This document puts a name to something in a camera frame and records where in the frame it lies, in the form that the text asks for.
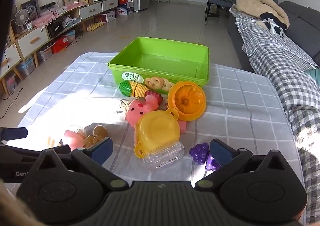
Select clear plastic case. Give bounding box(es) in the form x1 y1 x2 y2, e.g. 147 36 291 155
143 140 185 172

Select dark grey sofa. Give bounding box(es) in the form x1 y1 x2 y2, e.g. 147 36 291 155
227 1 320 74

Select white desk fan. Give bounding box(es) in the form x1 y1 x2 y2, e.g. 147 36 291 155
14 9 30 30

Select row of yellow toy ducks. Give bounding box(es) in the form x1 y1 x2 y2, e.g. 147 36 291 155
86 22 103 32

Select beige fuzzy cloth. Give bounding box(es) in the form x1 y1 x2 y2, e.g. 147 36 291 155
0 180 34 226

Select grey white checked blanket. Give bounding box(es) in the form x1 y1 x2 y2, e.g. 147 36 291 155
229 7 320 226

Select blue storage bin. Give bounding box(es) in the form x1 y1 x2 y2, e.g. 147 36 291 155
17 57 36 76

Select yellow toy pot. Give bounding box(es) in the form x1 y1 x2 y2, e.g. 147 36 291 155
134 107 181 158

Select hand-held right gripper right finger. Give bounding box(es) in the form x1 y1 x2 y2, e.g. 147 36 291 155
195 138 299 190

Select pink lace cloth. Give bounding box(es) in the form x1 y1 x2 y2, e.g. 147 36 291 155
32 2 89 28

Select pink pig toy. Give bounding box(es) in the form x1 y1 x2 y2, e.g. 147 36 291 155
125 90 164 148

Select purple toy grapes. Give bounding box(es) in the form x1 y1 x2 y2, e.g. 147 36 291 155
189 142 222 172

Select beige starfish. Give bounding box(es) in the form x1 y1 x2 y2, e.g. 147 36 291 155
117 99 131 116

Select dark framed picture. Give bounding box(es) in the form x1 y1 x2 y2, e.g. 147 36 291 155
20 0 41 18

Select white pink carton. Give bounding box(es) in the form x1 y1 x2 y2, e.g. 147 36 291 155
101 11 116 23

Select green plastic box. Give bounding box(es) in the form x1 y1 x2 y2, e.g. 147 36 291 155
108 37 210 95

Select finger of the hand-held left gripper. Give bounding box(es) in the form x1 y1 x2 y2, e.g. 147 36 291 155
0 127 28 141

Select beige plush blanket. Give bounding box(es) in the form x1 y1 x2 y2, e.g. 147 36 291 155
232 0 290 30

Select red storage box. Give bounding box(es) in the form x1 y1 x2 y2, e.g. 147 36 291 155
51 35 71 54

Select grey checked tablecloth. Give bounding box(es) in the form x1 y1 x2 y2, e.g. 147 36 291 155
17 52 307 216

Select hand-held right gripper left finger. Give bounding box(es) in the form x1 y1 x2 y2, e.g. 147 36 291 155
22 137 129 190

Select black white cloth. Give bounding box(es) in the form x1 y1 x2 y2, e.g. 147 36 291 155
260 12 288 38

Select toy corn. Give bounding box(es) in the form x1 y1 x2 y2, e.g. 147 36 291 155
119 80 150 99

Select white wooden tv cabinet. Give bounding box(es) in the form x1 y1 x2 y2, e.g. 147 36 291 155
0 0 119 95

